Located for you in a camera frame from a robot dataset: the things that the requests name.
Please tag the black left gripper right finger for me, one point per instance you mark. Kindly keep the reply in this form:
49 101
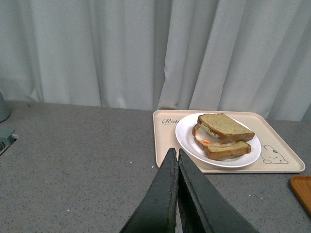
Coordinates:
202 208

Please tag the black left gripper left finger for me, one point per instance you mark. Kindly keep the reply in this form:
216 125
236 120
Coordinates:
157 211

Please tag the white round plate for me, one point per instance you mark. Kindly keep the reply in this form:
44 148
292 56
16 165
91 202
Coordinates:
185 138

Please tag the bread slice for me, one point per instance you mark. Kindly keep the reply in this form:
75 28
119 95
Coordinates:
221 153
224 128

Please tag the egg sandwich filling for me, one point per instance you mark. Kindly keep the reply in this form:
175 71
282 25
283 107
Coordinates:
207 140

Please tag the pink rabbit tray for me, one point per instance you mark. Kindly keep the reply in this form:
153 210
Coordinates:
276 156

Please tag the brown wooden tray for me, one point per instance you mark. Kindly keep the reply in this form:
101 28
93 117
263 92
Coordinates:
301 186

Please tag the grey curtain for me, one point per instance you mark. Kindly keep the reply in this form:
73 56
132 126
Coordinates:
226 55

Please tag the grey-green rack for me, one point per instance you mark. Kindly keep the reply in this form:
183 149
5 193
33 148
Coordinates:
7 139

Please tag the grey cylindrical container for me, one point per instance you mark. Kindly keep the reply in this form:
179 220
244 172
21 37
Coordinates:
4 110

